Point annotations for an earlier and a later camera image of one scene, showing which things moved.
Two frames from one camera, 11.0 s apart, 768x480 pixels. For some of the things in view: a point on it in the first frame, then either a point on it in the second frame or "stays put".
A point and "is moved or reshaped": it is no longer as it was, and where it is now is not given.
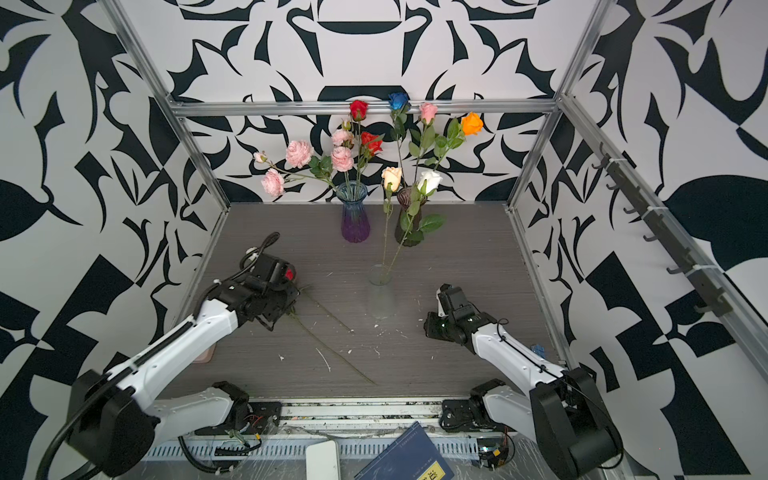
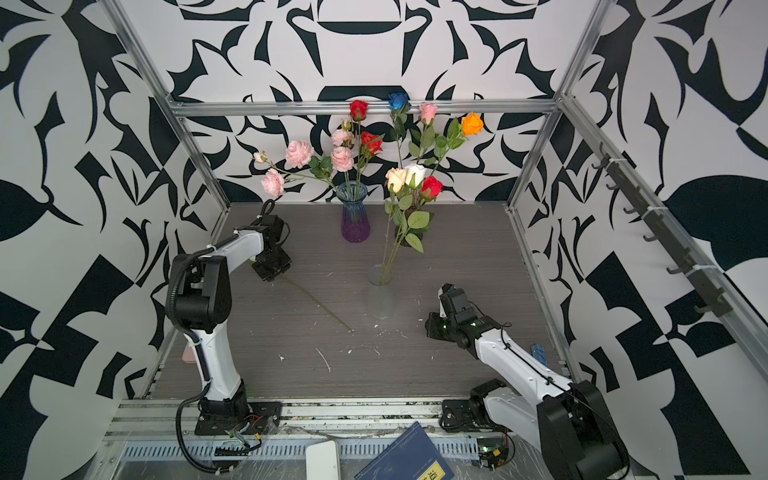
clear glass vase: x=383 y=293 stays put
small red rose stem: x=359 y=110 stays put
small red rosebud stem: x=294 y=315 → x=431 y=188
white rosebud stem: x=413 y=229 is moved or reshaped
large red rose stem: x=371 y=144 stays put
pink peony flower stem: x=343 y=152 stays put
